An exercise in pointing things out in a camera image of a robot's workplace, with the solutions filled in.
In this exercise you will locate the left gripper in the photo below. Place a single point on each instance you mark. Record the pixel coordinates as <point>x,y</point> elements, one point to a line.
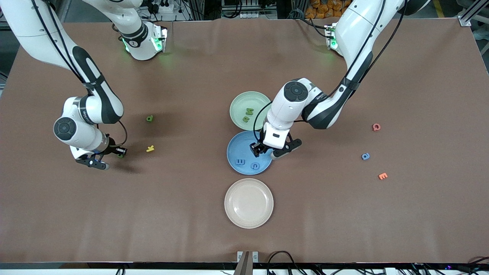
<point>256,148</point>

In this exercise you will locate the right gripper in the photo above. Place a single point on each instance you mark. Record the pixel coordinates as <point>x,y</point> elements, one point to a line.
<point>112,149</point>

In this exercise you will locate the blue foam letter G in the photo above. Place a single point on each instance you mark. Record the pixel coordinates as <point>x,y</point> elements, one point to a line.
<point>253,167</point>

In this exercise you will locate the blue foam letter E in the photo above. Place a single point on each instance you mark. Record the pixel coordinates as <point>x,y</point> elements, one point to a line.
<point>239,162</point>

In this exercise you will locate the dark green foam letter N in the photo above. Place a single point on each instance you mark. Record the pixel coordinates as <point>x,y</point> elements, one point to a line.
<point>250,112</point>

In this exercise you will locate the blue foam lowercase letter a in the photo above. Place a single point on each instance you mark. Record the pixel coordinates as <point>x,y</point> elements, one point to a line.
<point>365,156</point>

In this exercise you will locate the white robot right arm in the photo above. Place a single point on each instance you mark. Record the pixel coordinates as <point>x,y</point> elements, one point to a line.
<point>30,26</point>

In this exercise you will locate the blue round plate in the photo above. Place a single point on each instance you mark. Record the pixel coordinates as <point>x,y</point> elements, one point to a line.
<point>238,149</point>

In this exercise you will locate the pale green round plate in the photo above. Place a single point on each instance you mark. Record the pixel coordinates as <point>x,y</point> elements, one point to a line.
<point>238,107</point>

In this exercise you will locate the beige round plate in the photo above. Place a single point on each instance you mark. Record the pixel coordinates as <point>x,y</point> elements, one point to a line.
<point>248,203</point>

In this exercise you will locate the brown table cover sheet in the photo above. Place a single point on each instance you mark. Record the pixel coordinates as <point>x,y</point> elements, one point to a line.
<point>76,214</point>

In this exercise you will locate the pink red foam letter G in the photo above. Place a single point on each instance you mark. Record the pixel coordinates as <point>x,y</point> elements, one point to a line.
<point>376,127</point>

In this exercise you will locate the orange foam letter E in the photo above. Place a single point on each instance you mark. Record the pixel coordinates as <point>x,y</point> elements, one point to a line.
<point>382,176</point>

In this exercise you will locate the white power strip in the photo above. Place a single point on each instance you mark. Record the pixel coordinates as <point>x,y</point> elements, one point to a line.
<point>252,15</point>
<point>164,7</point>

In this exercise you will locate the orange fruit mesh bag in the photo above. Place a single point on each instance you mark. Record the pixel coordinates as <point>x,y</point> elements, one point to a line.
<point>324,9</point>

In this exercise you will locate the silver edge bracket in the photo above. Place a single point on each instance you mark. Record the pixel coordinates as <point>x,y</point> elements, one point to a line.
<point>240,256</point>

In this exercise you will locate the brown wedge post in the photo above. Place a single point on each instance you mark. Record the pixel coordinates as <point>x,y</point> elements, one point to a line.
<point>244,267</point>

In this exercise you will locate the aluminium frame profile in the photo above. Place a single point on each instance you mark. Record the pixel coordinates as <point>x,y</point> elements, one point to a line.
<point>471,15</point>

